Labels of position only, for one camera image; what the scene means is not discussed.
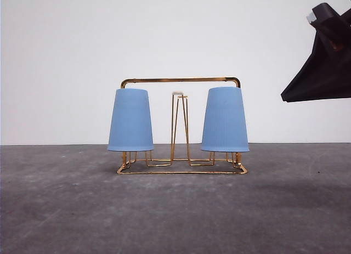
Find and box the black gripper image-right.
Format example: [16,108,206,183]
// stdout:
[281,2,351,102]

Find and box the blue ribbed cup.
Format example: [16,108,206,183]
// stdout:
[107,88,154,151]
[201,87,250,153]

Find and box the gold wire cup rack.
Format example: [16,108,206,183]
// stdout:
[117,77,247,174]

